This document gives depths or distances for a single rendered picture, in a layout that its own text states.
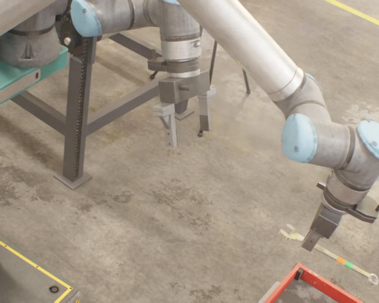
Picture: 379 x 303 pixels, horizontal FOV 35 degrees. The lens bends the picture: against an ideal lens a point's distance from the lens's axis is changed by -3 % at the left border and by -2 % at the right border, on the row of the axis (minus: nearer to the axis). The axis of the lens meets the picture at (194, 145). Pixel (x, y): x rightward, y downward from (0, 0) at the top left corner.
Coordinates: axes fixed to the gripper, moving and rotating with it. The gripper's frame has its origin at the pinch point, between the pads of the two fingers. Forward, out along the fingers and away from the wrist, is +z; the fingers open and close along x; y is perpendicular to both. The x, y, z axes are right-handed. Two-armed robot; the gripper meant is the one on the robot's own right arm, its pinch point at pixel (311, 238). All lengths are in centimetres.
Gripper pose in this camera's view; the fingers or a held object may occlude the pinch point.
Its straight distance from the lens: 146.9
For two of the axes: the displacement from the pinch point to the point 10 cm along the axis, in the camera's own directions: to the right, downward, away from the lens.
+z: -2.8, 7.1, 6.5
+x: -4.2, 5.2, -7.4
